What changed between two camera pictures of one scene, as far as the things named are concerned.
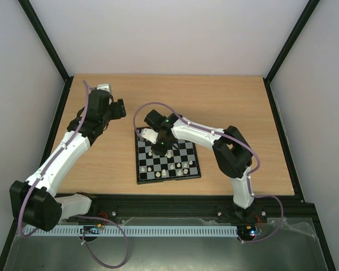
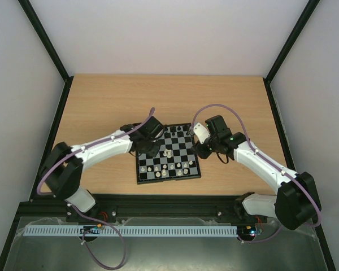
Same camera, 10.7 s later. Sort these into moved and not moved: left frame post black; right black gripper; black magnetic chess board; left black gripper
Moved: right black gripper; left black gripper
Not moved: black magnetic chess board; left frame post black
